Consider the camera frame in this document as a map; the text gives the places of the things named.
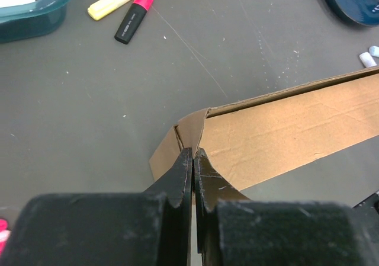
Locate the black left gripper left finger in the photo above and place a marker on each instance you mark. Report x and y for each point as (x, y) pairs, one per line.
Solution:
(148, 228)

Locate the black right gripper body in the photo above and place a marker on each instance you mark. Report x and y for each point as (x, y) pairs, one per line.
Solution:
(369, 206)

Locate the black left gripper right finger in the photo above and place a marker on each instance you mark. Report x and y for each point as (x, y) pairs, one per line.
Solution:
(235, 230)

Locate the brown cardboard box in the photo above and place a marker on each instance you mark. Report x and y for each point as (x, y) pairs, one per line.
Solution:
(260, 138)

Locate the grey orange pen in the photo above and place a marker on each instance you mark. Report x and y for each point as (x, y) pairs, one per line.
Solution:
(367, 60)

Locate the pink plush flower toy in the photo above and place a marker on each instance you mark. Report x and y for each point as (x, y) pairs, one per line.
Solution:
(4, 234)

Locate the light blue pen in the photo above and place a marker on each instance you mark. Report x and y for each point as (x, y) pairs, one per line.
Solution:
(374, 51)

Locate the yellow highlighter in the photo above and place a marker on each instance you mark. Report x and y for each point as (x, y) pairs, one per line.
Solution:
(102, 8)

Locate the black pink highlighter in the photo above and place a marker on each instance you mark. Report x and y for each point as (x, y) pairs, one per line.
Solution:
(132, 20)

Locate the teal plastic bin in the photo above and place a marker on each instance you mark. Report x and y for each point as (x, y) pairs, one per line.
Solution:
(35, 19)

